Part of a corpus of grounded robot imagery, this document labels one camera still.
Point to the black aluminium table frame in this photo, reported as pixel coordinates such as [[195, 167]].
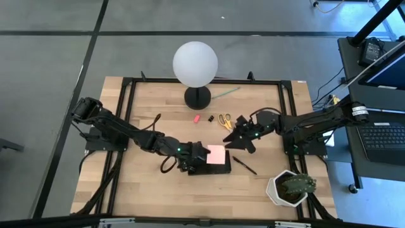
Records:
[[158, 80]]

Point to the black laptop keyboard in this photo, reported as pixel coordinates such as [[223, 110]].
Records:
[[384, 139]]

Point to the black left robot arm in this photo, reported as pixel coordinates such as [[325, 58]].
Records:
[[120, 125]]

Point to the black chair leg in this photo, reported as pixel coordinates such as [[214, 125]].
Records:
[[9, 145]]

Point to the black diagonal pole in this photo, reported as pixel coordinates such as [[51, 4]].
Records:
[[375, 20]]

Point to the white hexagonal plant pot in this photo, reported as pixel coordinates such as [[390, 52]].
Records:
[[271, 191]]

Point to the white globe table lamp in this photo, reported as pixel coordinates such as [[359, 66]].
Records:
[[195, 63]]

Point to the red eraser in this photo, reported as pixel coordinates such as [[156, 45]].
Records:
[[196, 118]]

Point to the black caster wheel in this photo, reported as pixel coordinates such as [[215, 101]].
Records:
[[352, 188]]

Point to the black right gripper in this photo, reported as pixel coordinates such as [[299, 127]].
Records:
[[264, 123]]

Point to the thin white rod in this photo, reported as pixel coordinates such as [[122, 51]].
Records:
[[373, 65]]

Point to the dark flat screen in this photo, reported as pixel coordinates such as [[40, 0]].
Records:
[[389, 76]]

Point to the black side desk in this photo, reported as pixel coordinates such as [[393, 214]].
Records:
[[354, 95]]

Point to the pink sticky note pad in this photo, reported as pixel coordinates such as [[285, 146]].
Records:
[[216, 155]]

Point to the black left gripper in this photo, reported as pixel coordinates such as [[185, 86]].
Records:
[[188, 155]]

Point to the black mesh desk organizer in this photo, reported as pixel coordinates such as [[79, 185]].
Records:
[[218, 169]]

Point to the black power adapter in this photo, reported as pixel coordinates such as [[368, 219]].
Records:
[[371, 50]]

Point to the black binder clip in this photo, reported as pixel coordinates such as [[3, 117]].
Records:
[[210, 118]]

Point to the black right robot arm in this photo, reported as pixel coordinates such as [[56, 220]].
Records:
[[316, 122]]

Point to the black pen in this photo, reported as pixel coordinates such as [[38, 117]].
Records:
[[244, 165]]

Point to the teal pencil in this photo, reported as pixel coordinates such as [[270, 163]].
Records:
[[226, 92]]

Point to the white paper sheet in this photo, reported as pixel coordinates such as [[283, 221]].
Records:
[[329, 139]]

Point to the black rig beam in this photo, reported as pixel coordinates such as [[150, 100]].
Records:
[[202, 221]]

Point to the green cactus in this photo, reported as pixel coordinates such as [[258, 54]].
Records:
[[299, 184]]

